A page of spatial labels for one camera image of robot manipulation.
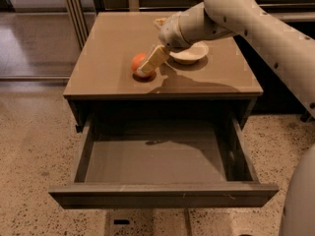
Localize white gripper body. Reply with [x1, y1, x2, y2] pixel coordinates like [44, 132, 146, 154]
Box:
[158, 12, 191, 49]

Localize orange fruit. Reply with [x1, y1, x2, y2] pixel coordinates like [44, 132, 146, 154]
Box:
[131, 53, 154, 79]

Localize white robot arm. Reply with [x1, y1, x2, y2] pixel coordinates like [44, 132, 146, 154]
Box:
[135, 0, 315, 236]

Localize grey drawer cabinet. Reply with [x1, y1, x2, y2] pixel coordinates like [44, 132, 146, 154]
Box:
[64, 12, 263, 125]

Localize open grey top drawer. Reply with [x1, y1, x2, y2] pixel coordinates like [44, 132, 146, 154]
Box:
[49, 116, 279, 208]

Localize white paper bowl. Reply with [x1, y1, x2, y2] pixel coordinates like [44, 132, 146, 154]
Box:
[170, 41, 209, 65]

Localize metal window frame rail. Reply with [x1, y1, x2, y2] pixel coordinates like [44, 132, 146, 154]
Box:
[65, 0, 89, 49]

